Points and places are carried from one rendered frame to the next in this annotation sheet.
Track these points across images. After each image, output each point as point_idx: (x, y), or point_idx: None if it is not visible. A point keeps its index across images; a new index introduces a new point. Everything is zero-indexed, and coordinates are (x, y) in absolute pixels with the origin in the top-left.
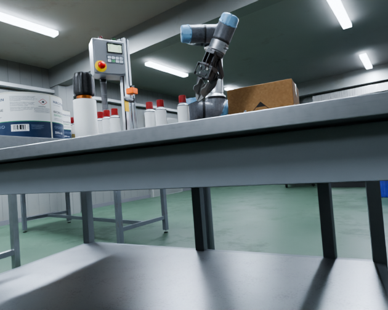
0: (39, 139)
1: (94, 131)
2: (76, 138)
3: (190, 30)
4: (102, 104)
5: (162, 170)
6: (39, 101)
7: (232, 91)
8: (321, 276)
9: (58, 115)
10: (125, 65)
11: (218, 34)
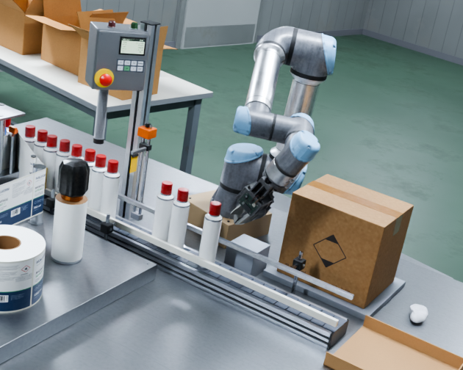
0: (22, 337)
1: (79, 245)
2: None
3: (248, 126)
4: (96, 122)
5: None
6: (21, 269)
7: (300, 198)
8: None
9: (40, 272)
10: (145, 74)
11: (283, 164)
